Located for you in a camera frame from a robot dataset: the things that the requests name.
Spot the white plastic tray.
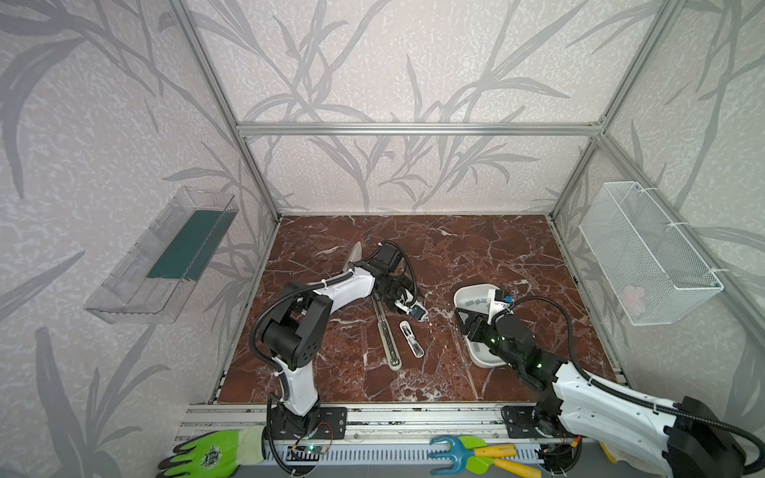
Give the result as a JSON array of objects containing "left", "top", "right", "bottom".
[{"left": 453, "top": 284, "right": 505, "bottom": 368}]

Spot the white wire mesh basket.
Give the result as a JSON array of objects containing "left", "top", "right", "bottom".
[{"left": 580, "top": 181, "right": 724, "bottom": 327}]

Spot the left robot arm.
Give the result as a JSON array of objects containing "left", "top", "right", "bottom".
[{"left": 248, "top": 240, "right": 428, "bottom": 419}]

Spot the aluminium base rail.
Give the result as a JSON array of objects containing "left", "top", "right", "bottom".
[{"left": 172, "top": 401, "right": 575, "bottom": 467}]

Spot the green work glove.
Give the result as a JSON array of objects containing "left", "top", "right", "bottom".
[{"left": 157, "top": 425, "right": 265, "bottom": 477}]

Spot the teal toy garden rake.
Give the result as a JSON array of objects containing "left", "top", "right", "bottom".
[{"left": 428, "top": 435, "right": 517, "bottom": 475}]

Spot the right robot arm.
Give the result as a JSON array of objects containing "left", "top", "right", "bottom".
[{"left": 454, "top": 289, "right": 764, "bottom": 477}]

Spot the small white cylinder piece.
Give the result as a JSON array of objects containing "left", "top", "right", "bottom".
[{"left": 398, "top": 320, "right": 424, "bottom": 359}]

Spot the green toy garden shovel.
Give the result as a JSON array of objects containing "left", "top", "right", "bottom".
[{"left": 459, "top": 436, "right": 541, "bottom": 478}]

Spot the metal garden trowel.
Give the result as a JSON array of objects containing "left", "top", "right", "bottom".
[{"left": 343, "top": 241, "right": 363, "bottom": 271}]

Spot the clear acrylic wall shelf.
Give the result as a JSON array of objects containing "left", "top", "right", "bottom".
[{"left": 84, "top": 186, "right": 239, "bottom": 325}]

